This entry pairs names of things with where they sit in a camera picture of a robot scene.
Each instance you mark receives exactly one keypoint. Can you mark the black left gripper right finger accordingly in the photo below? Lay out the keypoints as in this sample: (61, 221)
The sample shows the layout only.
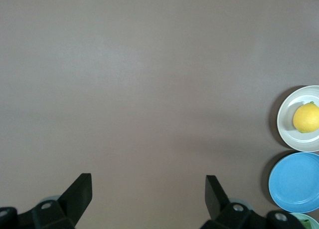
(229, 211)

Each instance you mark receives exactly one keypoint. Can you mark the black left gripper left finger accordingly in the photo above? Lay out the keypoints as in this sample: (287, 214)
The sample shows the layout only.
(67, 206)

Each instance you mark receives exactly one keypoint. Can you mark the yellow lemon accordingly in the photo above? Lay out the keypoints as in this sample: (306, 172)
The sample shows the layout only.
(307, 119)

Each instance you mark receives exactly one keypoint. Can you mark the blue plate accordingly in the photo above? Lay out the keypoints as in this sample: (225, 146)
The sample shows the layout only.
(294, 184)

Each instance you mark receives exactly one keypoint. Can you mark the light green plate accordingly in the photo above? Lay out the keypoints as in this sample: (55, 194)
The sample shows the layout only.
(314, 217)

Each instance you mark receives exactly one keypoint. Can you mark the beige plate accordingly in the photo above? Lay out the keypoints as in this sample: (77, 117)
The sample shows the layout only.
(284, 119)

